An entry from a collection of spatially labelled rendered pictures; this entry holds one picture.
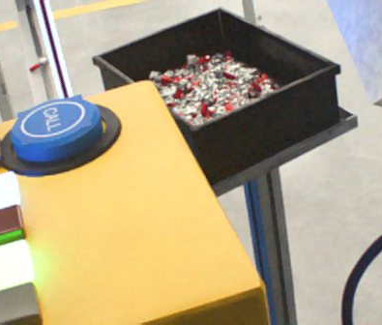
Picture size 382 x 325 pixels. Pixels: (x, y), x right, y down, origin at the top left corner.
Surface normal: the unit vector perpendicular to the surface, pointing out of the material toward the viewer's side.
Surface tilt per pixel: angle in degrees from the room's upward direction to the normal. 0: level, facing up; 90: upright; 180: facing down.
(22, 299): 0
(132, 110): 0
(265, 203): 90
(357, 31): 55
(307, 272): 0
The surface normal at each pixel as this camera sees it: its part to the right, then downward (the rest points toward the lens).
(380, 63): -0.60, -0.04
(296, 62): -0.85, 0.40
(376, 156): -0.17, -0.82
